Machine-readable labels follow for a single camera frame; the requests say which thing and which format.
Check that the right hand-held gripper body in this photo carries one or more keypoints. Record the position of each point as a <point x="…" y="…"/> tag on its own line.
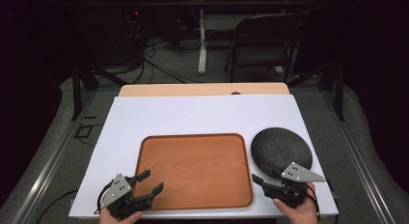
<point x="291" y="188"/>

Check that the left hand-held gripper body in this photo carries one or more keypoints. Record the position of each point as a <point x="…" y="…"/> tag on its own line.
<point x="119" y="189"/>

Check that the dark speckled round plate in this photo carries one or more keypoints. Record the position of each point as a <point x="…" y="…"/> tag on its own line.
<point x="279" y="149"/>

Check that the brown wooden tray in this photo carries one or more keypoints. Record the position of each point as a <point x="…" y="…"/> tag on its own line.
<point x="193" y="171"/>

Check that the person's right hand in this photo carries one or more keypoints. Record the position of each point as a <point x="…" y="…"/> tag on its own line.
<point x="299" y="212"/>

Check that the person's left hand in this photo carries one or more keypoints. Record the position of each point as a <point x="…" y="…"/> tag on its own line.
<point x="119" y="220"/>

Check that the white board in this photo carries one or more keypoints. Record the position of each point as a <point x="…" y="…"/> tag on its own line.
<point x="199" y="114"/>

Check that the light wooden table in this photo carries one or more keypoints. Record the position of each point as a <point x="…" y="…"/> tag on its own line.
<point x="193" y="89"/>

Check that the black metal stand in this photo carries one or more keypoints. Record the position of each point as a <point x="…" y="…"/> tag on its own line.
<point x="76" y="89"/>
<point x="339" y="89"/>

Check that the black folding chair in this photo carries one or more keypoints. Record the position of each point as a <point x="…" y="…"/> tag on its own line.
<point x="267" y="40"/>

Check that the white table leg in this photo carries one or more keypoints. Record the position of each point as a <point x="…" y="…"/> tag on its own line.
<point x="202" y="50"/>

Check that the grey metal rail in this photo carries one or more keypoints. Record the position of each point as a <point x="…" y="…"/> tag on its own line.
<point x="48" y="166"/>
<point x="357" y="159"/>

